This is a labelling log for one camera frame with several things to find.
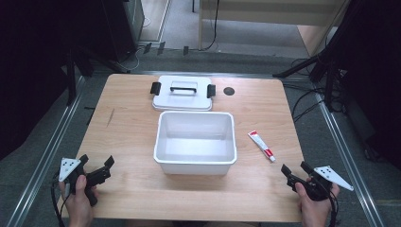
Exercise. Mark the aluminium rail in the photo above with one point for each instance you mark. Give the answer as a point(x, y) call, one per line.
point(44, 154)
point(346, 160)

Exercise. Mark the black round table hole cover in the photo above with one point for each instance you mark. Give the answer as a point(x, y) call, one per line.
point(229, 91)

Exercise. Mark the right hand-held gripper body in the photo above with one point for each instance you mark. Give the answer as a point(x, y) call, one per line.
point(318, 183)

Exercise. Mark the black metal stand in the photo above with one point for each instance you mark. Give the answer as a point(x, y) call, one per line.
point(321, 60)
point(78, 63)

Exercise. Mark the white box lid black clips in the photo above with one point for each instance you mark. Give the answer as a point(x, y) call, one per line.
point(183, 94)

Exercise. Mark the dark cabinet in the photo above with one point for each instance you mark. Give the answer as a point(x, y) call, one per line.
point(126, 28)

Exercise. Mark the person's right hand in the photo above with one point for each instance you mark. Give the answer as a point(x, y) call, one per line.
point(315, 211)

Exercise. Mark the white red ointment tube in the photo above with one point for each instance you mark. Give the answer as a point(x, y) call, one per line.
point(261, 145)

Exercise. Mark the white plastic storage box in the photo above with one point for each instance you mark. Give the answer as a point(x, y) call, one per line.
point(195, 142)

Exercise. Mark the light wooden desk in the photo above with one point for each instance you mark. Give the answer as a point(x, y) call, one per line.
point(268, 14)

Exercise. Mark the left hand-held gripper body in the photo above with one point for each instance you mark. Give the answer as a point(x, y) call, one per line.
point(94, 178)

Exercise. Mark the person's left hand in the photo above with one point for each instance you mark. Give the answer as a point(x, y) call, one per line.
point(78, 201)

